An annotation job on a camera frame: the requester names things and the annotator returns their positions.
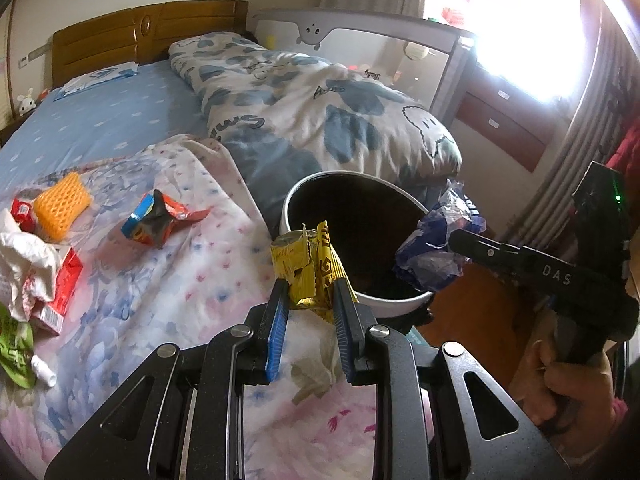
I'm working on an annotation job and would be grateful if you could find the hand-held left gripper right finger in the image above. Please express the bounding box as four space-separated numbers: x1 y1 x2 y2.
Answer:
332 278 572 480

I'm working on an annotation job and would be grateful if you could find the light blue bed sheet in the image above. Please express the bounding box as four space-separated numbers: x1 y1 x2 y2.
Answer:
0 59 217 196

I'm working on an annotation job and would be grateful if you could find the striped grey curtain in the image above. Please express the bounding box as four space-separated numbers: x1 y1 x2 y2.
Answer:
494 7 640 266

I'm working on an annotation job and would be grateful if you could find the wooden headboard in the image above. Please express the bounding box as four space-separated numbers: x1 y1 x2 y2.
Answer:
52 0 250 89

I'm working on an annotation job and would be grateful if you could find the floral pink blanket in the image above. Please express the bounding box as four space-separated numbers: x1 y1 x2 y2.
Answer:
0 134 387 480

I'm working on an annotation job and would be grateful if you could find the blue plastic wrapper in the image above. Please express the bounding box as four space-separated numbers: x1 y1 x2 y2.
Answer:
395 178 487 292

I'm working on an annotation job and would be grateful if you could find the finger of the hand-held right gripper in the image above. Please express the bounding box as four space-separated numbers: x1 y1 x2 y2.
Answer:
446 230 532 275

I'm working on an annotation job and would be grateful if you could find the white paper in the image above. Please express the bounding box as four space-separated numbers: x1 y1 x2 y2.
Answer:
0 207 64 322

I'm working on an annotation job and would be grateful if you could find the orange foam fruit net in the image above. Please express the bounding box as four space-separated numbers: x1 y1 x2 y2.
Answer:
32 171 94 241

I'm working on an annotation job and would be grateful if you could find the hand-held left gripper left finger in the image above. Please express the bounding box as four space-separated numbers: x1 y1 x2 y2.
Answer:
45 279 292 480

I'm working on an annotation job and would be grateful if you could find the white round bin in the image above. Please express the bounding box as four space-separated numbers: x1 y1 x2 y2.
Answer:
279 171 435 320

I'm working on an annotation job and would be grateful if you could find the blue and white pillow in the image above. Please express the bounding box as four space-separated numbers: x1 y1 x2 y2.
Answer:
53 60 140 102

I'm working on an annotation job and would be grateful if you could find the white plush rabbit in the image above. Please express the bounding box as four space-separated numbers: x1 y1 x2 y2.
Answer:
17 87 40 114

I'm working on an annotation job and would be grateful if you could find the small red packet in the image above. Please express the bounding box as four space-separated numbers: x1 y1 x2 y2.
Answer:
10 197 39 234

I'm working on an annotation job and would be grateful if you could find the red drink carton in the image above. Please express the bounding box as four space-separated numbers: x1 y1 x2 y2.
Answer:
30 245 84 336

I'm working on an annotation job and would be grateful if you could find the brown drawer cabinet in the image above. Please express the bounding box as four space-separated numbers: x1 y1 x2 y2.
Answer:
452 59 567 174

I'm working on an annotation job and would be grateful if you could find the green spout pouch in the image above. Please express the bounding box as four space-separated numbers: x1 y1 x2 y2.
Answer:
0 302 57 389

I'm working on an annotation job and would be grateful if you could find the red hanging garment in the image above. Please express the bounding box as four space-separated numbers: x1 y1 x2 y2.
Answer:
614 122 640 181

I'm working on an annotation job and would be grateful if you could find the person's right hand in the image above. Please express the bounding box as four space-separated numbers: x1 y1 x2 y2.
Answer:
520 305 629 437

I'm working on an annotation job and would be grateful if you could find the white quilt with blue hearts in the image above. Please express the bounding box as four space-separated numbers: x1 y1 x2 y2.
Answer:
167 30 464 222

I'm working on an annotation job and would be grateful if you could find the yellow snack wrapper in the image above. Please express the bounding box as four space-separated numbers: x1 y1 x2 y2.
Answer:
270 221 360 323

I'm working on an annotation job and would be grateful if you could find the orange and blue snack packet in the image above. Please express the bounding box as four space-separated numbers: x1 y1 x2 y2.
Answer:
121 189 211 251

